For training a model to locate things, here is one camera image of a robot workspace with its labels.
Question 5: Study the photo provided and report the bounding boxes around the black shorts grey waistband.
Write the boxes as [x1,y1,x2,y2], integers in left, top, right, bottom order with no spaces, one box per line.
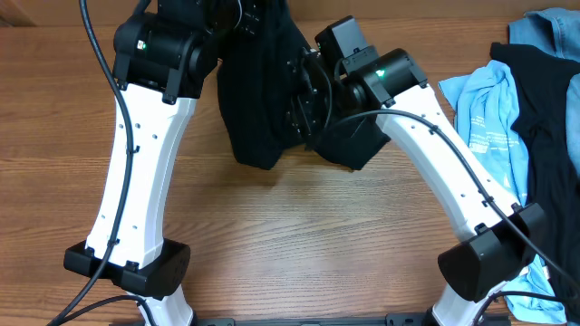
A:
[217,1,390,170]

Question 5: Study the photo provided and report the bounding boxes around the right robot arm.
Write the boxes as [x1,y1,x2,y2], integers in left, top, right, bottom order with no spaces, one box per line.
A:
[315,16,547,325]

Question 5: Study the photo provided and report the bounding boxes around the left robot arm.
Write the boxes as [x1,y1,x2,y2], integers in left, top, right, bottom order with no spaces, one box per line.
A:
[63,1,218,325]

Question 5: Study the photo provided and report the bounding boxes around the light blue printed t-shirt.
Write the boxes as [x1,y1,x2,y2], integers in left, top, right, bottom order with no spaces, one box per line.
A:
[439,60,567,324]

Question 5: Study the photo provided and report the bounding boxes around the black garment in pile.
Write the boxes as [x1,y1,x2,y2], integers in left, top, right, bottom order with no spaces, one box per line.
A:
[488,42,580,325]

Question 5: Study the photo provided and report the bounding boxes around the blue denim garment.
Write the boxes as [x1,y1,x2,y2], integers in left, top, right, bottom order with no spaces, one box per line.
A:
[508,8,579,173]

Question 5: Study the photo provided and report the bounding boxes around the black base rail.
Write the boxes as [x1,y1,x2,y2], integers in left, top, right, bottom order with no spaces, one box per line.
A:
[192,312,438,326]

